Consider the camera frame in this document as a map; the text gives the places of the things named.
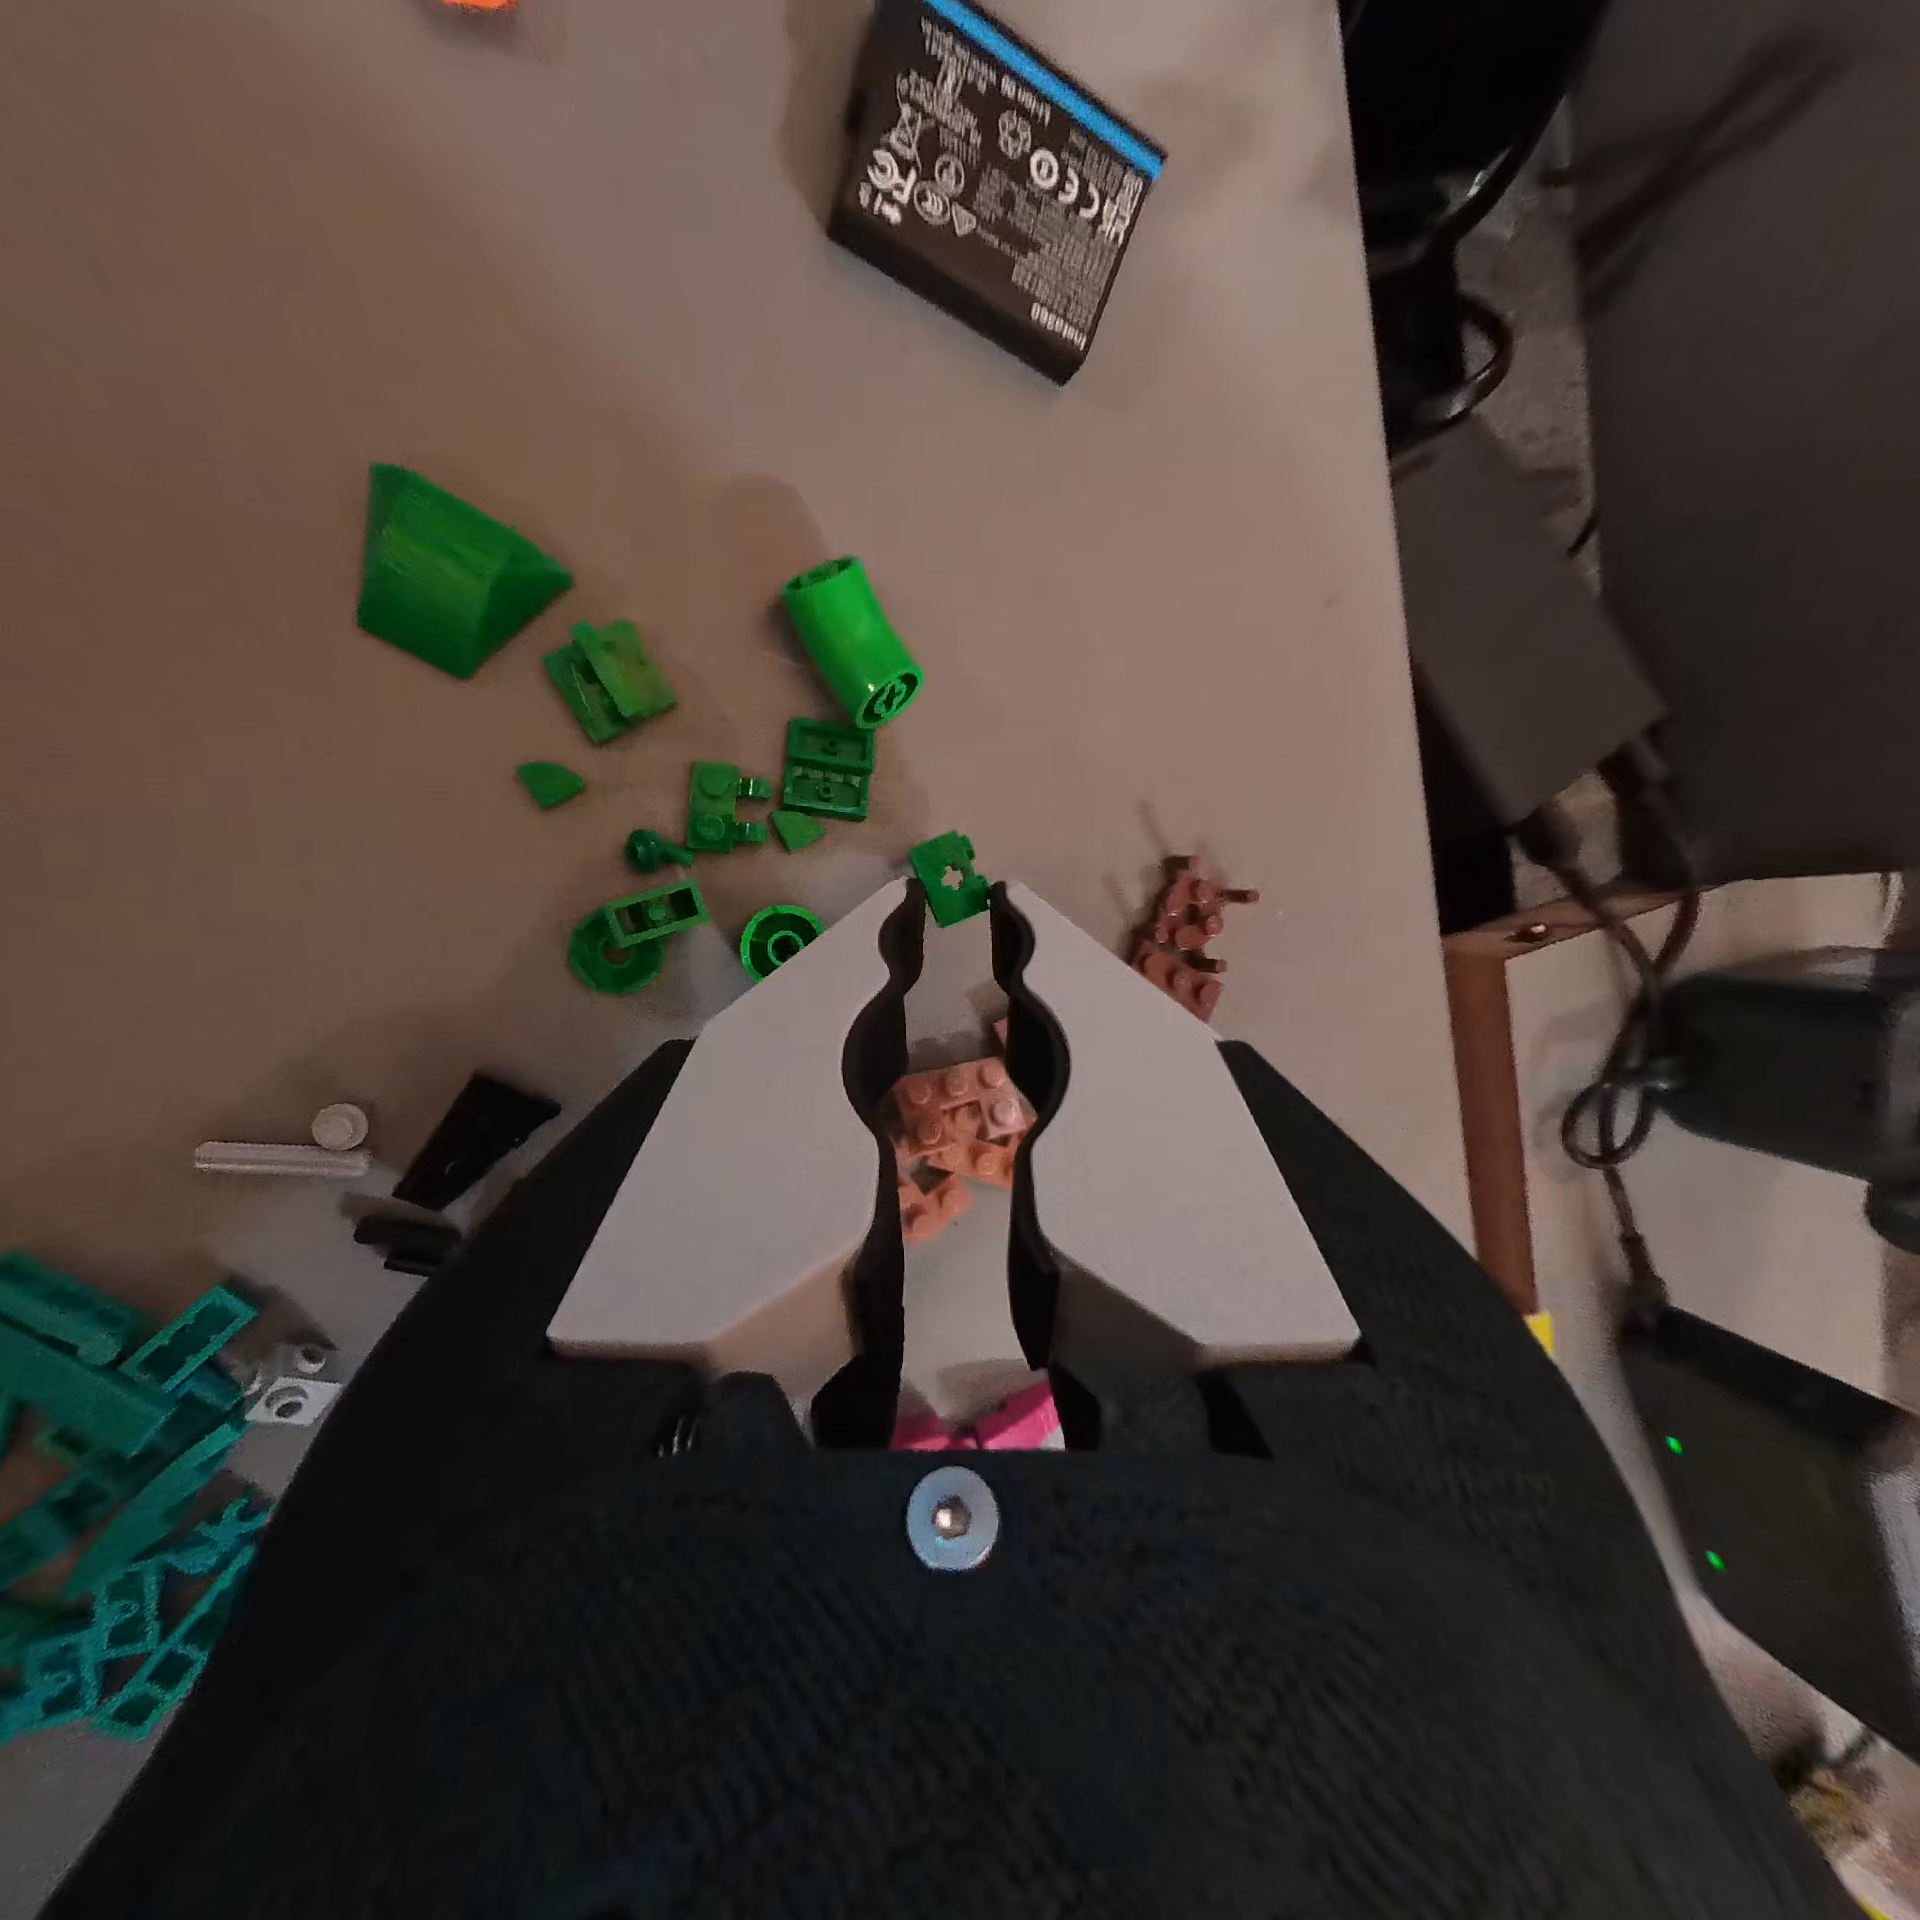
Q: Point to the black charger box green light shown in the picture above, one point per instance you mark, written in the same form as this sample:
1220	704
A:
1770	1485

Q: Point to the brown table leg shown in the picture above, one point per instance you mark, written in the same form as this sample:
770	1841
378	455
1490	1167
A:
1494	1109

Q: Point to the dark grey power adapter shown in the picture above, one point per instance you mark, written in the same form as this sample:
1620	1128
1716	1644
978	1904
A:
1516	662

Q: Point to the grey round lego stud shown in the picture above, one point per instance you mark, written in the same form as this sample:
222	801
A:
342	1125

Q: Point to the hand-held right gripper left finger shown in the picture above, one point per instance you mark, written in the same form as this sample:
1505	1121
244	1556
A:
750	1200

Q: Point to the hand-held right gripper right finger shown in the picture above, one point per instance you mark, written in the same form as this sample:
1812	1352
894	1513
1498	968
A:
1171	1200

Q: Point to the small white lego plate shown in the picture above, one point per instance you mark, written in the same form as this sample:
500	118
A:
294	1388

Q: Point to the grey lego axle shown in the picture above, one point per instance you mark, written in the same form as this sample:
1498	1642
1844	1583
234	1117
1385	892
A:
277	1159

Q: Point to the green lego brick with cross hole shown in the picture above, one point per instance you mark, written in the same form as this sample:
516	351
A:
949	884

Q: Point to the pile of dark brown lego pieces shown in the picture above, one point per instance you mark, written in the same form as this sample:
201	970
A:
1194	937

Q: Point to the pile of pink lego pieces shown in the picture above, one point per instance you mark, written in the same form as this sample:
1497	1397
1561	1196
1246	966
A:
991	1422

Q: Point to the pile of teal lego pieces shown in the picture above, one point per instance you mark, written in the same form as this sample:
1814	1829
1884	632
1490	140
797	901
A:
106	1485

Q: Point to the pile of tan lego pieces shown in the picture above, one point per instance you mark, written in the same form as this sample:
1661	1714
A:
961	1125

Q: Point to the black camera battery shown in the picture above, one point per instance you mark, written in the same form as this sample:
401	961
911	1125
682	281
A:
991	196

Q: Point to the pile of green lego pieces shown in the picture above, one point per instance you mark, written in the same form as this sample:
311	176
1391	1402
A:
661	721

